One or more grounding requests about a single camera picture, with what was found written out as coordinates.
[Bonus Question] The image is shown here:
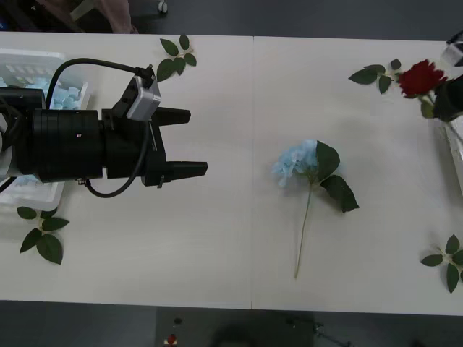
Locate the black left camera cable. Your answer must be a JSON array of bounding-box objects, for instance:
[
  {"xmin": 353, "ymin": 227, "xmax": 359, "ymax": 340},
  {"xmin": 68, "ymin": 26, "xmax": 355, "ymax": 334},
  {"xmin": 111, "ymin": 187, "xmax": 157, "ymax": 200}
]
[{"xmin": 43, "ymin": 57, "xmax": 156, "ymax": 109}]

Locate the shallow white plastic box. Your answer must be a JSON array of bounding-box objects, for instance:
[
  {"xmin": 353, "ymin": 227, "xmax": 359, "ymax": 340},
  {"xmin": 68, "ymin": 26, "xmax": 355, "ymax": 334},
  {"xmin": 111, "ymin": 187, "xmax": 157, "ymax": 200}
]
[
  {"xmin": 0, "ymin": 48, "xmax": 90, "ymax": 213},
  {"xmin": 428, "ymin": 114, "xmax": 463, "ymax": 198}
]

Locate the person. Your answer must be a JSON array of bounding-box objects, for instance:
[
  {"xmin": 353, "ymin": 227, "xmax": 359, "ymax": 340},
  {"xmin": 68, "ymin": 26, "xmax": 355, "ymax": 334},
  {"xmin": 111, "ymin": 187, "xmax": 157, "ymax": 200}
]
[{"xmin": 97, "ymin": 0, "xmax": 139, "ymax": 34}]

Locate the pale grey wrist camera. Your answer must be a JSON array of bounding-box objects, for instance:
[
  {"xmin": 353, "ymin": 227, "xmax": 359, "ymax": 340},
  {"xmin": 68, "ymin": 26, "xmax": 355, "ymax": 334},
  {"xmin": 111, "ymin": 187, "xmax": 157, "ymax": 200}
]
[
  {"xmin": 440, "ymin": 30, "xmax": 463, "ymax": 68},
  {"xmin": 114, "ymin": 74, "xmax": 162, "ymax": 121}
]

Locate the pale grey right wrist camera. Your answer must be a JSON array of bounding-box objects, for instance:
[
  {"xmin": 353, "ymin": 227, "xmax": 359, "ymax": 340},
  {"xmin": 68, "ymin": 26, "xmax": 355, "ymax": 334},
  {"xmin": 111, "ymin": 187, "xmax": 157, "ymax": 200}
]
[{"xmin": 440, "ymin": 30, "xmax": 463, "ymax": 68}]

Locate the loose green leaf twig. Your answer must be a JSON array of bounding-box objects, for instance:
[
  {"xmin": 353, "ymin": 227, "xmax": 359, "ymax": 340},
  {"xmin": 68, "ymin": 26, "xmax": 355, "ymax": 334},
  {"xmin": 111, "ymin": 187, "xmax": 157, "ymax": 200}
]
[
  {"xmin": 17, "ymin": 206, "xmax": 70, "ymax": 265},
  {"xmin": 156, "ymin": 34, "xmax": 198, "ymax": 83},
  {"xmin": 348, "ymin": 58, "xmax": 402, "ymax": 95},
  {"xmin": 420, "ymin": 234, "xmax": 463, "ymax": 294}
]

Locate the black office chair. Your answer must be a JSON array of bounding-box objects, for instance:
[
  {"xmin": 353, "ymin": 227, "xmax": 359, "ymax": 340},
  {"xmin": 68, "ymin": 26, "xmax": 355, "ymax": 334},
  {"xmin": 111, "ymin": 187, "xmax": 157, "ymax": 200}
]
[{"xmin": 0, "ymin": 0, "xmax": 109, "ymax": 33}]

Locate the red rose short green stem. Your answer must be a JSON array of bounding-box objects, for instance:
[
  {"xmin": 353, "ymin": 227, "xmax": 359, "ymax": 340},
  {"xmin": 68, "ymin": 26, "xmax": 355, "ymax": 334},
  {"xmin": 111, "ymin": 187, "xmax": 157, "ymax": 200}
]
[{"xmin": 399, "ymin": 59, "xmax": 449, "ymax": 119}]

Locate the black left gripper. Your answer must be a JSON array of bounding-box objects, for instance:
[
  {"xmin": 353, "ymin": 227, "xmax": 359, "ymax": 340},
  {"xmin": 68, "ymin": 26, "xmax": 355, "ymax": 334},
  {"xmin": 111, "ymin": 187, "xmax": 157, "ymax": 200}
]
[{"xmin": 101, "ymin": 106, "xmax": 209, "ymax": 187}]

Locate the pale blue flower long stem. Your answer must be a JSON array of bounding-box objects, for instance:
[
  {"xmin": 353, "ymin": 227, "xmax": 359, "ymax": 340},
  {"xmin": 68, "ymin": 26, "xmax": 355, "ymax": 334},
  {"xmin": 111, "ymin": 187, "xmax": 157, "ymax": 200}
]
[{"xmin": 271, "ymin": 139, "xmax": 360, "ymax": 279}]

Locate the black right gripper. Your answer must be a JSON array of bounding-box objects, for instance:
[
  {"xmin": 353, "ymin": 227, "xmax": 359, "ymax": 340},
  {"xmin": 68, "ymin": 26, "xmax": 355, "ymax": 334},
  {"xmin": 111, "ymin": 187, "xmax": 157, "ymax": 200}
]
[{"xmin": 433, "ymin": 75, "xmax": 463, "ymax": 122}]

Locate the pale grey left wrist camera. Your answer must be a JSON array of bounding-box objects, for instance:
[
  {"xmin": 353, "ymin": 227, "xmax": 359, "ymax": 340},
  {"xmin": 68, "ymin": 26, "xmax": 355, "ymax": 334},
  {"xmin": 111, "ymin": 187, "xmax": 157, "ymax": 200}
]
[{"xmin": 114, "ymin": 74, "xmax": 162, "ymax": 121}]

